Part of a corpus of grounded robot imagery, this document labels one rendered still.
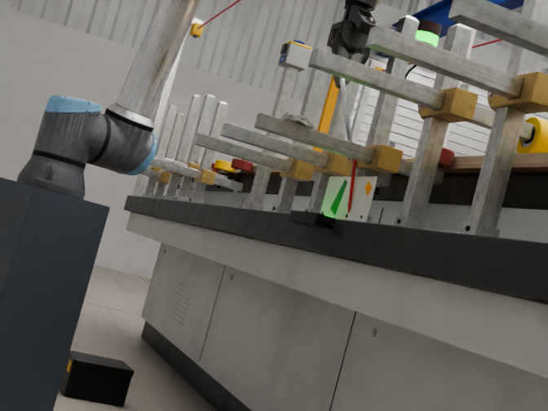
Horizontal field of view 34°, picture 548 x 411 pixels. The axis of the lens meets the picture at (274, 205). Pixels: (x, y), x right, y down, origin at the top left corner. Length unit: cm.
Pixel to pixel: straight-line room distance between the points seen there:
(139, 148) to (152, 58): 26
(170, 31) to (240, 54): 761
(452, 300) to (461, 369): 34
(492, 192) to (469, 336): 24
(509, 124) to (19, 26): 870
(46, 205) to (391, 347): 99
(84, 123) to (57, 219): 28
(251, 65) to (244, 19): 53
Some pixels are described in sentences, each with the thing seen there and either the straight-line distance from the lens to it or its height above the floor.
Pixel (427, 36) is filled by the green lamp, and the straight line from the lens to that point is 200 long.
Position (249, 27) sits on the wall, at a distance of 1028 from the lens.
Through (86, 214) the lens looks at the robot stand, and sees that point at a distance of 250.
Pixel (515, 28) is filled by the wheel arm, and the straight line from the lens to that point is 118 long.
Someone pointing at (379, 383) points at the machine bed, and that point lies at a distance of 211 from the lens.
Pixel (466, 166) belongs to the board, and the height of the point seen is 88.
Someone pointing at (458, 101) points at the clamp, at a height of 95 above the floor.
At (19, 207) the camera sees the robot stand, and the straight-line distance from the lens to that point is 244.
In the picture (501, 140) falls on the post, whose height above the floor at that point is 86.
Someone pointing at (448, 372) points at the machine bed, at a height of 45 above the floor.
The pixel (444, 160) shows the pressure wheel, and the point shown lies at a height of 88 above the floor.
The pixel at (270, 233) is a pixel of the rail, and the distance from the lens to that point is 232.
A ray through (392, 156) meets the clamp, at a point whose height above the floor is 85.
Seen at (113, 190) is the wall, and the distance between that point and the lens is 983.
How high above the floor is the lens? 58
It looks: 3 degrees up
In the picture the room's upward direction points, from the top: 15 degrees clockwise
